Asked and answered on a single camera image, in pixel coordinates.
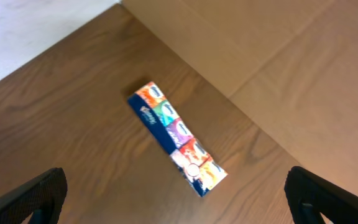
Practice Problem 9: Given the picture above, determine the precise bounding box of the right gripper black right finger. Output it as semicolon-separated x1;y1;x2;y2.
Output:
284;166;358;224

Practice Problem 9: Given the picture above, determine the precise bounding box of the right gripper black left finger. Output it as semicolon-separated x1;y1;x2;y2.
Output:
0;168;68;224

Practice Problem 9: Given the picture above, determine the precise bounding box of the blue tissue pack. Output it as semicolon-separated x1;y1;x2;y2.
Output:
127;82;227;197

